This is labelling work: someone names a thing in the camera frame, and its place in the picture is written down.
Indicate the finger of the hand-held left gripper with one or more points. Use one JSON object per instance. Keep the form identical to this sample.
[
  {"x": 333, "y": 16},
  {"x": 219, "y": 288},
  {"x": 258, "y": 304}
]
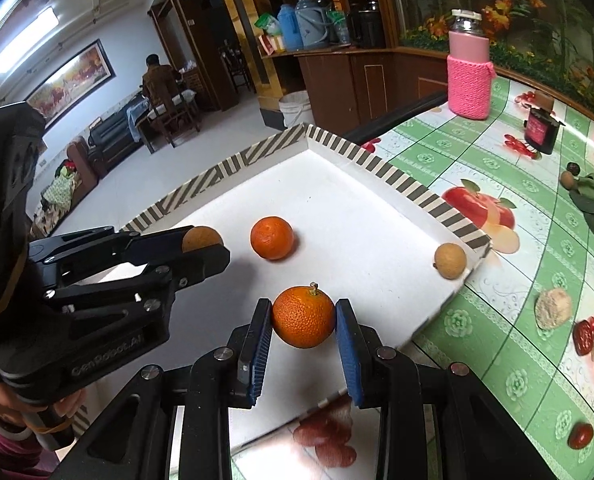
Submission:
[
  {"x": 197, "y": 265},
  {"x": 92, "y": 247}
]

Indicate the small brown longan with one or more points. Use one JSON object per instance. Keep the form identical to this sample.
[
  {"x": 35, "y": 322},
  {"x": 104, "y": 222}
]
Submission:
[{"x": 567, "y": 178}]

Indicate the orange with stem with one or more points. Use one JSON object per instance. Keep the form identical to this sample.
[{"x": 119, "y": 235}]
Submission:
[{"x": 303, "y": 316}]

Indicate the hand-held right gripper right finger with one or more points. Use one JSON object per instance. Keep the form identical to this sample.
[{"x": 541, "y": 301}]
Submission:
[{"x": 349, "y": 357}]

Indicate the grey-blue thermos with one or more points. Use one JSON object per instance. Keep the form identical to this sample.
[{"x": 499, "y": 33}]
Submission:
[{"x": 313, "y": 25}]

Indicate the white bucket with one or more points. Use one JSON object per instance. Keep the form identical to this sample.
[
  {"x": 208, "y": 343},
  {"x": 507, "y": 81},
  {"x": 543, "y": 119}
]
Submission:
[{"x": 297, "y": 107}]

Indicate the ceiling light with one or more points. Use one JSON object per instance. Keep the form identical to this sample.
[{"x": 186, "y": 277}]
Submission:
[{"x": 22, "y": 40}]

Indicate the brown armchair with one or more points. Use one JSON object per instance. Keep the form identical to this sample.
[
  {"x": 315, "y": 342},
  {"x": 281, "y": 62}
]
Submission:
[{"x": 79, "y": 162}]

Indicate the green patterned cloth pile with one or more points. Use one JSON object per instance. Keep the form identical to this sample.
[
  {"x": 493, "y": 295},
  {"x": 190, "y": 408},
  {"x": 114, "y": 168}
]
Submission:
[{"x": 57, "y": 187}]

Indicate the black leather sofa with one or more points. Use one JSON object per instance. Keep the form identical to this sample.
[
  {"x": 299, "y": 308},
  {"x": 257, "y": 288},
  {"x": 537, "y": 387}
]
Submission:
[{"x": 112, "y": 140}]

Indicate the dark jar with pink label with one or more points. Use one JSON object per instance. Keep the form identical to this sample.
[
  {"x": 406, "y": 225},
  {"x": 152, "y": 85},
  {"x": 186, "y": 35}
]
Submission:
[{"x": 539, "y": 130}]

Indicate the framed wall painting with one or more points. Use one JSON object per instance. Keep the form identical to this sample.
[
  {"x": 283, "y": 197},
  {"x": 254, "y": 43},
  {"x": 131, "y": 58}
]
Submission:
[{"x": 72, "y": 82}]

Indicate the wooden cabinet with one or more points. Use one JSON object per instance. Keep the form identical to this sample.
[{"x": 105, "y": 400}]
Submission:
[{"x": 347, "y": 80}]

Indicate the red and white box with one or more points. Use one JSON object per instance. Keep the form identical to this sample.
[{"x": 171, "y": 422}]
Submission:
[{"x": 272, "y": 44}]

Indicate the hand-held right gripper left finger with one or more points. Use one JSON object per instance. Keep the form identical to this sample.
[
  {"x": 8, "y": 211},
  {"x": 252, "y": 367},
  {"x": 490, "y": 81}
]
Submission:
[{"x": 259, "y": 352}]

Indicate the green snack bag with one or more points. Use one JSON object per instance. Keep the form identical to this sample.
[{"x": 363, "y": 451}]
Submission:
[{"x": 267, "y": 24}]

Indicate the person's left forearm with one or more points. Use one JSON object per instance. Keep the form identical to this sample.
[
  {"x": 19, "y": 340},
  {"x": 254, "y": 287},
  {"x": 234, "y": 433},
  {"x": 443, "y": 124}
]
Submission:
[{"x": 7, "y": 450}]

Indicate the red date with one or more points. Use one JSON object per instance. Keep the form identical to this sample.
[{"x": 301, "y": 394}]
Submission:
[{"x": 581, "y": 435}]

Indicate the green fruit-print tablecloth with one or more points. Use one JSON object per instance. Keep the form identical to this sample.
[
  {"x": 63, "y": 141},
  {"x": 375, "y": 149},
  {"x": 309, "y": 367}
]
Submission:
[{"x": 502, "y": 360}]

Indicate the person's left hand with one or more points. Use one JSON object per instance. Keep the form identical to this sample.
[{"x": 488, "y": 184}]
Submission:
[{"x": 69, "y": 400}]

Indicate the green plastic bag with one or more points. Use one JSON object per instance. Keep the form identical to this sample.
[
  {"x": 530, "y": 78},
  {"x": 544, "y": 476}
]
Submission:
[{"x": 339, "y": 25}]

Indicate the dark wooden chair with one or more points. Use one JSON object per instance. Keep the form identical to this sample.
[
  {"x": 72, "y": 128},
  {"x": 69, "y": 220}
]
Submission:
[{"x": 237, "y": 67}]

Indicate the small dark round fruit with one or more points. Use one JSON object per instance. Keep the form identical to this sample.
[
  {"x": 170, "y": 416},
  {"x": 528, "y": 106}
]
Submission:
[{"x": 572, "y": 166}]

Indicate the black kettle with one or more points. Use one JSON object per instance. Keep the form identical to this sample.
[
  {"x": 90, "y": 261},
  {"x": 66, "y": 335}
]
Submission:
[{"x": 367, "y": 25}]

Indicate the bottle with pink knit sleeve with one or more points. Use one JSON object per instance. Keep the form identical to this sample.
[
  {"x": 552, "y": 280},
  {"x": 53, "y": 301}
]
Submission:
[{"x": 469, "y": 70}]

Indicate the blue thermos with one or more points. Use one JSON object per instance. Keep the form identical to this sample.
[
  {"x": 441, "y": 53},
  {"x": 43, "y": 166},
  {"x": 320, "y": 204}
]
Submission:
[{"x": 288, "y": 27}]

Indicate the striped-rim white box tray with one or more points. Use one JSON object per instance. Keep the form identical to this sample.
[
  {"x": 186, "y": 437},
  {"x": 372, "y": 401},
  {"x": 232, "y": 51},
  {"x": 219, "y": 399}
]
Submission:
[{"x": 357, "y": 220}]

